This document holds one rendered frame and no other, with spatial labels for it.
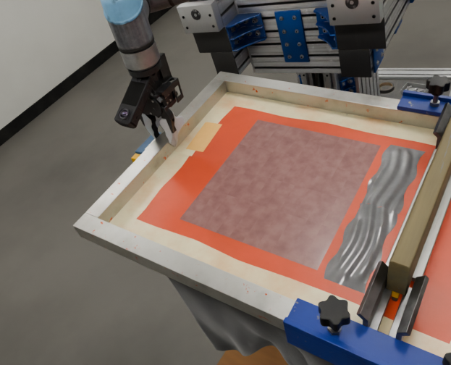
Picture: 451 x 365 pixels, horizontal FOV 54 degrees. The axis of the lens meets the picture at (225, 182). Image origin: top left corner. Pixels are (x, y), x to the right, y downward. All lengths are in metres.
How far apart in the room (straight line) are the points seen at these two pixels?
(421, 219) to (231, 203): 0.37
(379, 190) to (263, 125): 0.33
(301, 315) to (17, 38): 3.98
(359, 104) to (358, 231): 0.34
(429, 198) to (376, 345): 0.24
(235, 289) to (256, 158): 0.35
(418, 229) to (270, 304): 0.25
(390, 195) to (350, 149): 0.16
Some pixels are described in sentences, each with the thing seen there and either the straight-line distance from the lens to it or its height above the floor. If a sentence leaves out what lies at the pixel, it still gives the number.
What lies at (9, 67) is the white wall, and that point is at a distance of 4.36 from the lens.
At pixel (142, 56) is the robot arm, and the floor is 1.33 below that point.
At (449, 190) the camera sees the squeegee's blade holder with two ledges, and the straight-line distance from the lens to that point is 0.87.
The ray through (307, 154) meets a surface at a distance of 0.98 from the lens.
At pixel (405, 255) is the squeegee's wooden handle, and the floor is 1.11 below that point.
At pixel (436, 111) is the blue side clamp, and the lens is 1.02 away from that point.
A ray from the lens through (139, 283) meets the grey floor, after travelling 2.33.
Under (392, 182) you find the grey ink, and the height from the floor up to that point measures 1.02.
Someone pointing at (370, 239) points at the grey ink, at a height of 1.02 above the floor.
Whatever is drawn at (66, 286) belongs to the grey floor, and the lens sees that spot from 2.57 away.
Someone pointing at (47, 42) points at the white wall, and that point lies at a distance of 4.56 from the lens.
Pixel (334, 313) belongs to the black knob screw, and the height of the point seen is 1.12.
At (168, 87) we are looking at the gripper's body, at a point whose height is 1.23.
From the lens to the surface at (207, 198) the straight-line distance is 0.93.
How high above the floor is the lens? 1.66
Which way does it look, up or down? 39 degrees down
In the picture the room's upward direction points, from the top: 22 degrees counter-clockwise
